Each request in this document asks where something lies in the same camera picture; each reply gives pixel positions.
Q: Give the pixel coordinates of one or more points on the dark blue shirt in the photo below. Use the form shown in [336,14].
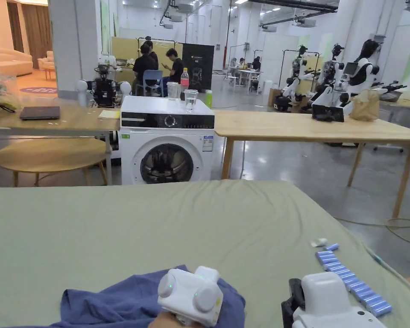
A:
[123,300]

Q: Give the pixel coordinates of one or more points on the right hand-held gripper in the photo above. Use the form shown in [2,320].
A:
[323,297]

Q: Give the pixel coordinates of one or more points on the bed with pale green sheet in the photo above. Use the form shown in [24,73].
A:
[89,232]

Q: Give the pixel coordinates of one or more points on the person's left hand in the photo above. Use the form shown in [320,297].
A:
[164,322]

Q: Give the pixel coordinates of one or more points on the small white paper scrap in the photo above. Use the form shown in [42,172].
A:
[318,242]

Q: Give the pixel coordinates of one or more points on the group of people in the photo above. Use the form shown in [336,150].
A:
[251,66]

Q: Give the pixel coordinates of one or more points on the black and white humanoid robot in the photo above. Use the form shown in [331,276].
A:
[104,90]

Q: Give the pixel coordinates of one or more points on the cream sofa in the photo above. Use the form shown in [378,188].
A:
[15,63]

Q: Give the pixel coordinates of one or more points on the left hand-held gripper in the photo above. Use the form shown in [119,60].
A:
[188,290]

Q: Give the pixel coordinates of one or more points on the white washing machine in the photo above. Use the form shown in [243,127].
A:
[167,136]

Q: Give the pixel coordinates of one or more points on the row of blue batteries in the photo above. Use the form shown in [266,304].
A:
[353,282]

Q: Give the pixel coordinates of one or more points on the black display panel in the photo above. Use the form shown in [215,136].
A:
[200,56]

